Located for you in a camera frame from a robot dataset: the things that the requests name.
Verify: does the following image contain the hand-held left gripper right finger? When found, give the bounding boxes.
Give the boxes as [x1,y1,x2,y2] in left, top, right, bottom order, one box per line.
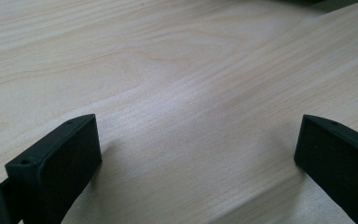
[293,114,358,224]

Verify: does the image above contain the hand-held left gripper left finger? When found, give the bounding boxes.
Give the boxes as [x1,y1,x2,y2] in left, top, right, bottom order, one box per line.
[4,113,103,224]

